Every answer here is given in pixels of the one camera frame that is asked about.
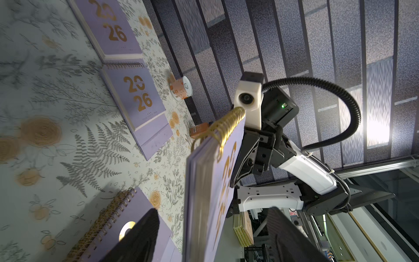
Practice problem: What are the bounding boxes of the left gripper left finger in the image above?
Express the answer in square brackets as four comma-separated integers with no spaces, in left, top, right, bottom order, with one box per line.
[100,208,160,262]

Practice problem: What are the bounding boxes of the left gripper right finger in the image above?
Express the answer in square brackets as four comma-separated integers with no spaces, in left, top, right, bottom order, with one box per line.
[267,207,327,262]

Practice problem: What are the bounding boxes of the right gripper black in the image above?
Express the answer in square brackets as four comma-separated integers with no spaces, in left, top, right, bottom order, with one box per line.
[230,127,295,188]

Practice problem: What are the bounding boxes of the purple calendar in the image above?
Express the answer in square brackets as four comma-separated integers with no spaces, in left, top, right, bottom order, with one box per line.
[182,107,246,262]
[68,0,143,64]
[100,62,173,160]
[66,187,182,262]

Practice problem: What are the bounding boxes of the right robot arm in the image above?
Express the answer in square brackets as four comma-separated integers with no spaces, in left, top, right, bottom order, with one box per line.
[227,91,395,217]

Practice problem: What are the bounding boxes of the brown jar black lid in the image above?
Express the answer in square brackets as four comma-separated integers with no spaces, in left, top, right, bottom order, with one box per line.
[189,122,210,139]

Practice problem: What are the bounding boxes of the white orange round can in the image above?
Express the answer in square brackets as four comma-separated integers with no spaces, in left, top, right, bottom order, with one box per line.
[169,76,193,101]

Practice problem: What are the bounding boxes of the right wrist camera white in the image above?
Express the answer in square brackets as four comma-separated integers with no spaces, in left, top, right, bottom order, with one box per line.
[234,72,264,130]

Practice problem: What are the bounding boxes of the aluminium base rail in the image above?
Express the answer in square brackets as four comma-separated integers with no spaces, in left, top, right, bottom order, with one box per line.
[304,155,419,262]

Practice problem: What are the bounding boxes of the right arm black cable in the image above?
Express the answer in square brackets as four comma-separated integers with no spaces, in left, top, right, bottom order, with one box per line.
[261,76,362,153]

